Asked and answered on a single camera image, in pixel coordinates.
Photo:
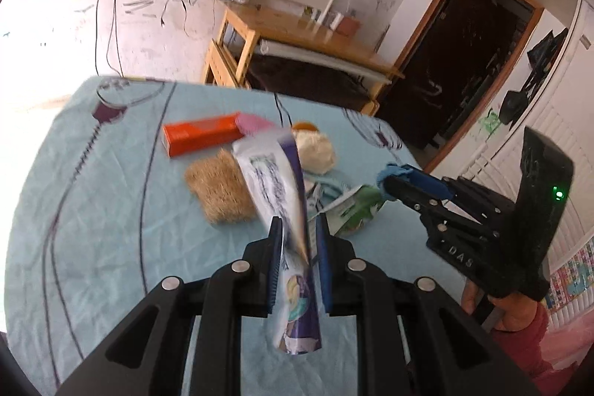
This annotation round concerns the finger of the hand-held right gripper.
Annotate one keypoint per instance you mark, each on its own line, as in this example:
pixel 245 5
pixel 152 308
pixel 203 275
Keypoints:
pixel 431 182
pixel 417 201

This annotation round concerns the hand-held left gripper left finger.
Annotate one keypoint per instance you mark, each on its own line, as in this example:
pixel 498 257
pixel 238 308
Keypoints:
pixel 276 266

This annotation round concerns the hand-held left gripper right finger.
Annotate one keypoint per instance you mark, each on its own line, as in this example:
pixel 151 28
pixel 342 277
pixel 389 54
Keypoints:
pixel 325 266

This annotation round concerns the purple white toothpaste tube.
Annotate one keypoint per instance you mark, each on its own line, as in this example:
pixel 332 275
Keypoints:
pixel 276 192

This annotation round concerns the orange round lid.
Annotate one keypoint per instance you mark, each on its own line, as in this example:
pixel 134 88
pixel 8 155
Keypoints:
pixel 304 126

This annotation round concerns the pink sponge block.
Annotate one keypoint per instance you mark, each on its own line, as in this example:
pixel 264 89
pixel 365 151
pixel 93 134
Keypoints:
pixel 253 123

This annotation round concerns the person's right hand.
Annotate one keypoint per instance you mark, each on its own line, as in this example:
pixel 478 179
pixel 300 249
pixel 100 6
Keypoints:
pixel 471 301

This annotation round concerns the green white packet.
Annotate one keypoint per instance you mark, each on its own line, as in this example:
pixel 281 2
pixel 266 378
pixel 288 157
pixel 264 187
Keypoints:
pixel 357 210

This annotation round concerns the colourful play mat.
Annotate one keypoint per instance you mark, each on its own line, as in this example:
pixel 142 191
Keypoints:
pixel 573 275

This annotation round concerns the light blue face mask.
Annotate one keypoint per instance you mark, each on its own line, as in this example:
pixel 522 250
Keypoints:
pixel 325 187

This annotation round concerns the brown fibre scrubbing pad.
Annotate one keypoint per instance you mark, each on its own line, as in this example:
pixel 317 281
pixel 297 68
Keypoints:
pixel 218 187

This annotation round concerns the small black hanging bag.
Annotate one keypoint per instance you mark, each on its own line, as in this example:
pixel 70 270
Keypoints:
pixel 513 106

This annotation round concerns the orange cardboard box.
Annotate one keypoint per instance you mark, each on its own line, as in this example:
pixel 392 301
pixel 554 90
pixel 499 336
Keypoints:
pixel 199 136

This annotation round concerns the dark padded bench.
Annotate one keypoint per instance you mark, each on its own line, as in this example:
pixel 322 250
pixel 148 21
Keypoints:
pixel 306 80

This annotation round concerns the light blue printed tablecloth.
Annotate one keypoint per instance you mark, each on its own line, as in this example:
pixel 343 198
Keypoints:
pixel 116 215

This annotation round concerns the pink box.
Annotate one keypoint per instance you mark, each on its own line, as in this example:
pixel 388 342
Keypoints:
pixel 351 26

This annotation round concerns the wooden desk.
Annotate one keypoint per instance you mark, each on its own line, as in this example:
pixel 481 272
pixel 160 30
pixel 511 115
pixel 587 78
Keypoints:
pixel 301 34

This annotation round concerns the dark door with wooden frame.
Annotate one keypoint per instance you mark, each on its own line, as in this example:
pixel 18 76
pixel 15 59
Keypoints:
pixel 464 52

